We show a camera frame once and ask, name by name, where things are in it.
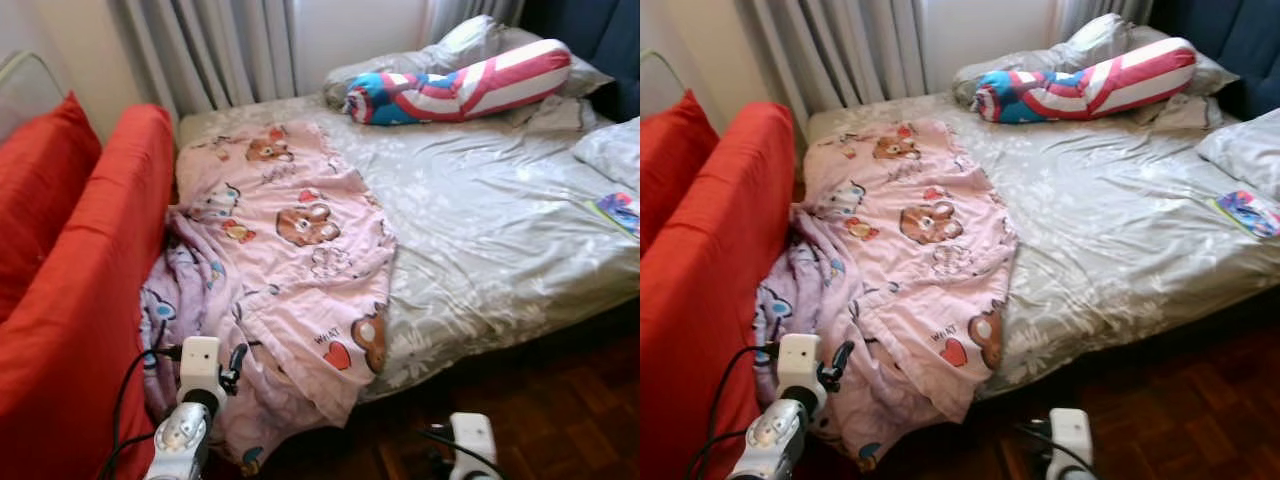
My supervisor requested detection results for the colourful cartoon cover book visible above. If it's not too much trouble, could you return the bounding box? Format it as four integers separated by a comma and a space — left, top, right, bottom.
590, 192, 641, 239
1213, 190, 1280, 239

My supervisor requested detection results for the pink bear print blanket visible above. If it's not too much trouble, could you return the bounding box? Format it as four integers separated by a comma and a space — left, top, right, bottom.
755, 120, 1019, 471
140, 120, 398, 476

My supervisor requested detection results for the large red cushion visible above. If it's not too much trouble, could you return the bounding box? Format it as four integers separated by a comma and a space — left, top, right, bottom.
0, 103, 176, 480
640, 100, 797, 480

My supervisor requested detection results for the bed with grey floral sheet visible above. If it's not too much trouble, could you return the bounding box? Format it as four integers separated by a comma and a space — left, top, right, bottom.
805, 92, 1280, 401
175, 95, 641, 401

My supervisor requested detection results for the small red cushion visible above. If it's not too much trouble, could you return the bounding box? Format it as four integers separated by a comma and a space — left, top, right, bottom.
640, 90, 723, 251
0, 92, 103, 321

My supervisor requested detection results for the grey striped curtain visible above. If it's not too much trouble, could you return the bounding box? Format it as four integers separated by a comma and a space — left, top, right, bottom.
735, 0, 926, 116
110, 0, 299, 119
425, 0, 526, 46
1055, 0, 1156, 43

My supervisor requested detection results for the white green quilted mattress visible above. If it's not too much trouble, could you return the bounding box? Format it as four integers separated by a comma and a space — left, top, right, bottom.
0, 50, 66, 136
640, 50, 686, 113

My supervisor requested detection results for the red white blue bolster pillow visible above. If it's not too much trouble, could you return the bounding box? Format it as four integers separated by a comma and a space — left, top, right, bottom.
345, 38, 573, 126
973, 37, 1198, 124

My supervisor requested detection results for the grey folded cloth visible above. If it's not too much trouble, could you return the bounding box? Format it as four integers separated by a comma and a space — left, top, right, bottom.
520, 95, 601, 136

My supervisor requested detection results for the plump grey floral pillow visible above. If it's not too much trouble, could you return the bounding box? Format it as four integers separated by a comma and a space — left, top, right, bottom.
322, 14, 613, 111
952, 12, 1241, 109

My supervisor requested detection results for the dark blue chair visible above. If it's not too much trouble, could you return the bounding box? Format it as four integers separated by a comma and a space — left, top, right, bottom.
520, 0, 641, 123
1148, 0, 1280, 121

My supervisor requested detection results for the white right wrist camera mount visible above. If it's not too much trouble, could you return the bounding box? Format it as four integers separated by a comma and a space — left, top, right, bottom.
1047, 408, 1094, 480
450, 413, 498, 480

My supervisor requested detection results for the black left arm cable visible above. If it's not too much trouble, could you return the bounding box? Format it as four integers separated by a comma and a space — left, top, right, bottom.
100, 343, 186, 480
685, 342, 781, 480

